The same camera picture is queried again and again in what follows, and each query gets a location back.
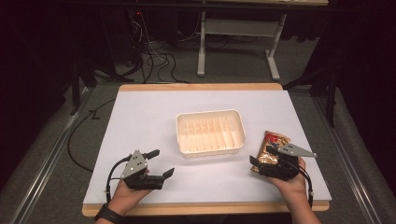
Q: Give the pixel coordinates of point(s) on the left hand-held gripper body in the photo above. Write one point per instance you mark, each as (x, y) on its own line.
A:
(137, 174)

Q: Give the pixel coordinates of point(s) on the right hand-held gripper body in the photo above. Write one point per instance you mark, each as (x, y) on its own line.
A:
(280, 169)

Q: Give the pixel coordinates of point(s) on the golden snack packet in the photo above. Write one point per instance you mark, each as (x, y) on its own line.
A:
(275, 141)

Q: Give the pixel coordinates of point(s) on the white plastic tray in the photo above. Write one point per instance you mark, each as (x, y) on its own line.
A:
(210, 132)

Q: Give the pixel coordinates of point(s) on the person's right hand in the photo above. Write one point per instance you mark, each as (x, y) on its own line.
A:
(292, 186)

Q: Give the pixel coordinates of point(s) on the person's left hand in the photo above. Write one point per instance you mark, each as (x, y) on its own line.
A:
(127, 196)

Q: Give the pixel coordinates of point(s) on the white table sheet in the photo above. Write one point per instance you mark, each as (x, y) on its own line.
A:
(149, 124)

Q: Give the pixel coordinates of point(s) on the black wristwatch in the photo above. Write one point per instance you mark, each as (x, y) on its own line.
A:
(108, 214)

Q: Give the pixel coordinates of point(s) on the black stand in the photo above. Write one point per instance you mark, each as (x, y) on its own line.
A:
(330, 93)
(75, 84)

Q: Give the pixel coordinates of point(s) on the wooden table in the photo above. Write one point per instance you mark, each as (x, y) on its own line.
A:
(202, 86)

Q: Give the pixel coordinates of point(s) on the metal floor rail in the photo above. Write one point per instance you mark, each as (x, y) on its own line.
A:
(345, 155)
(46, 161)

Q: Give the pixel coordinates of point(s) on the white desk frame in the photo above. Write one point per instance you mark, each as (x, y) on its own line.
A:
(239, 27)

